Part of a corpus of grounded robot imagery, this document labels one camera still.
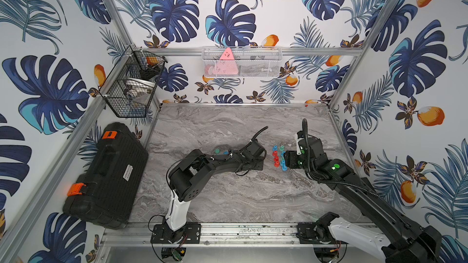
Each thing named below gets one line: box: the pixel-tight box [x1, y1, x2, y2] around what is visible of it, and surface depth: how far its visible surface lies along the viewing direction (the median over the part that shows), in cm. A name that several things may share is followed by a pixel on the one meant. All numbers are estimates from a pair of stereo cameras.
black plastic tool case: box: [62, 121, 150, 230], surface depth 70 cm
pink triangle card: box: [215, 47, 239, 75], surface depth 92 cm
